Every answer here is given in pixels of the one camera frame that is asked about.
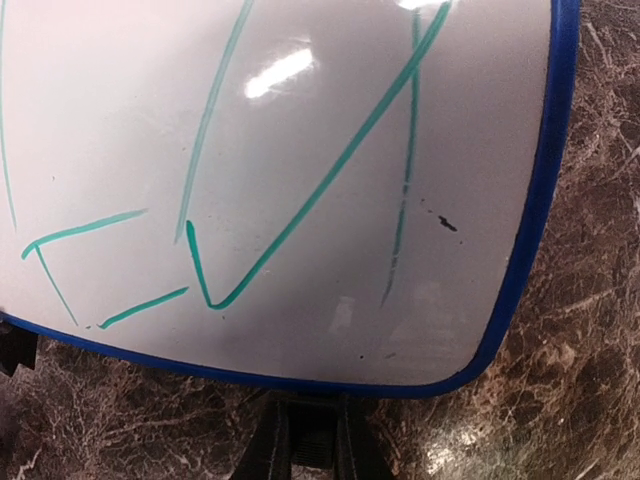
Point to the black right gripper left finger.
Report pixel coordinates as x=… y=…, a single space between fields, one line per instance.
x=268 y=454

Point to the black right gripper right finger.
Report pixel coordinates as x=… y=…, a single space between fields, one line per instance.
x=357 y=452

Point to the blue framed whiteboard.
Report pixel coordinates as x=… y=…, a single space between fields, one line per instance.
x=309 y=195

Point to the metal whiteboard stand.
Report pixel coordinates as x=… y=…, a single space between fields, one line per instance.
x=17 y=347

